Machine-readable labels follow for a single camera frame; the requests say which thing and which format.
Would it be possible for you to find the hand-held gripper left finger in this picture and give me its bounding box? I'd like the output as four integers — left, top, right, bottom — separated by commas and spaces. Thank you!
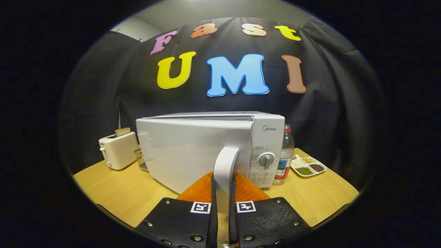
135, 172, 218, 248

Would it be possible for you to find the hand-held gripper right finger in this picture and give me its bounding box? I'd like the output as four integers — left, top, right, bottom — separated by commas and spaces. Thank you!
229, 172, 312, 248

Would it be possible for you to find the white microwave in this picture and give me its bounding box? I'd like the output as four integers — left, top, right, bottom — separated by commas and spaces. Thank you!
136, 111, 286, 217

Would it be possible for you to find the clear plastic water bottle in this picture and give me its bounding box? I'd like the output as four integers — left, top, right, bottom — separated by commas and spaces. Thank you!
273, 125, 295, 186

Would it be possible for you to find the white divided bean dish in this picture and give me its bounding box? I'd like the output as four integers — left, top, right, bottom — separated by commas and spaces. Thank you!
290, 154, 327, 177

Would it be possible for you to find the cream toaster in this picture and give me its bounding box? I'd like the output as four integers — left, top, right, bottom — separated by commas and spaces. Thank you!
99, 131, 139, 171

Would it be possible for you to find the metal wire basket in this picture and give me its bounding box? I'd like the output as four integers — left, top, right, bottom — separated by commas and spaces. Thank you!
134, 148, 149, 172

